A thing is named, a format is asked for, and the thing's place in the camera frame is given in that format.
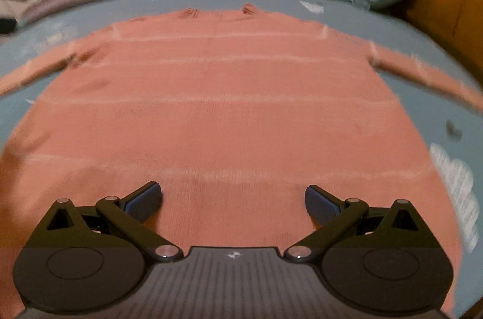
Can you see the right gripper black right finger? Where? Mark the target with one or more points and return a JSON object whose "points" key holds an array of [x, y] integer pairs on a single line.
{"points": [[352, 231]]}

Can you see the blue patterned bed sheet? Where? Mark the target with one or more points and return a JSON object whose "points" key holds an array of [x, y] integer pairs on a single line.
{"points": [[426, 107]]}

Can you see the salmon pink knit sweater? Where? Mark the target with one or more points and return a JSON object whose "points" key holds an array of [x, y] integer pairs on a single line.
{"points": [[234, 113]]}

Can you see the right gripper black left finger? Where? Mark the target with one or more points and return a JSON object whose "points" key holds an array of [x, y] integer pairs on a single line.
{"points": [[112, 230]]}

